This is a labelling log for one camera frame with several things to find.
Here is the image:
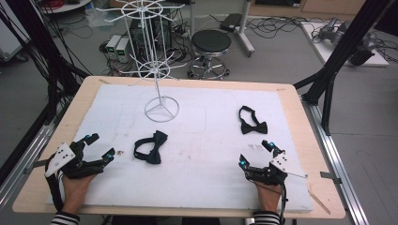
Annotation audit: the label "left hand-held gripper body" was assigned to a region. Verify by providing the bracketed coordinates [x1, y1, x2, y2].
[44, 140, 105, 180]

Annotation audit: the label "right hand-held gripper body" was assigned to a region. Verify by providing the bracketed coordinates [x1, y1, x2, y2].
[244, 151, 309, 188]

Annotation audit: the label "black bow tie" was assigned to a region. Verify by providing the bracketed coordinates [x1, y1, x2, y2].
[238, 105, 269, 136]
[133, 129, 169, 165]

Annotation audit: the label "white wire display rack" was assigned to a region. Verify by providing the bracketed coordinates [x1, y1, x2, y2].
[95, 0, 189, 124]

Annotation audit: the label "person's right hand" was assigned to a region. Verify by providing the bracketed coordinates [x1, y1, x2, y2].
[253, 182, 283, 214]

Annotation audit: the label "person's left hand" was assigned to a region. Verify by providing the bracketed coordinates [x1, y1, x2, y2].
[60, 173, 97, 216]

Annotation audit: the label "white foam mat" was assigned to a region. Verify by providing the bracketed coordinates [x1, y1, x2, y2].
[46, 83, 314, 213]

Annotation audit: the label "thin wooden stick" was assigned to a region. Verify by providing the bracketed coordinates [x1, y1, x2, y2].
[307, 189, 331, 216]

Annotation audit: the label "person's dark trousers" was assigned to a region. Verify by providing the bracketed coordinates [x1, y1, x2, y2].
[111, 215, 222, 225]

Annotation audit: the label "grey bench power supply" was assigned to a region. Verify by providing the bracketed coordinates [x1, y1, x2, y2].
[105, 35, 122, 60]
[115, 37, 131, 64]

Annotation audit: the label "white floor platform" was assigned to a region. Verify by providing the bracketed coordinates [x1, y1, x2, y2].
[300, 21, 390, 68]

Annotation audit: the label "white metal stand leg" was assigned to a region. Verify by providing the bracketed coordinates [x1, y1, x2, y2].
[234, 0, 256, 58]

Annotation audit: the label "black round stool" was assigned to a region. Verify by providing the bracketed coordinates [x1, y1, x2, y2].
[187, 29, 233, 82]

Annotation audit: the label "black computer tower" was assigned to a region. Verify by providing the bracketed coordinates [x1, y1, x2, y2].
[130, 8, 173, 53]

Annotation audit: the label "black box on floor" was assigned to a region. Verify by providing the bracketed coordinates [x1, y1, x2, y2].
[220, 12, 243, 33]

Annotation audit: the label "round white table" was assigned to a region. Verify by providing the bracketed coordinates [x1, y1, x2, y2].
[38, 0, 93, 15]

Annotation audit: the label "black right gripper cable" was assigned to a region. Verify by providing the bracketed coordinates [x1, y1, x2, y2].
[275, 181, 289, 225]

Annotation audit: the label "grey metal bracket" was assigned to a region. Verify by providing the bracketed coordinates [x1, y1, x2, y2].
[23, 158, 50, 175]
[319, 171, 343, 186]

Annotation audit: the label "silver aluminium rail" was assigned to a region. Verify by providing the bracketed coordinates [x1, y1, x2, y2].
[299, 95, 371, 225]
[0, 102, 70, 214]

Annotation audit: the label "black metal frame with cables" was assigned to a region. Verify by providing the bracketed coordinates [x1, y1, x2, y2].
[0, 0, 92, 126]

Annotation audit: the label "tangle of black floor cables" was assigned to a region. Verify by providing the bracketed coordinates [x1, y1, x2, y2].
[245, 15, 317, 40]

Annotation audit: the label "red cable coil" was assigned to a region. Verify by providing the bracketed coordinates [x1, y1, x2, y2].
[46, 0, 66, 9]

